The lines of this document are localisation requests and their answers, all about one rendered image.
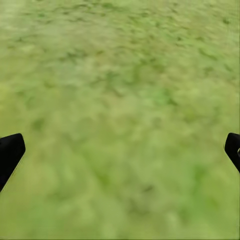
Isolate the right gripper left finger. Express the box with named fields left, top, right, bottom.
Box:
left=0, top=133, right=26, bottom=192

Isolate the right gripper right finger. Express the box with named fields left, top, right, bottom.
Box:
left=224, top=133, right=240, bottom=172

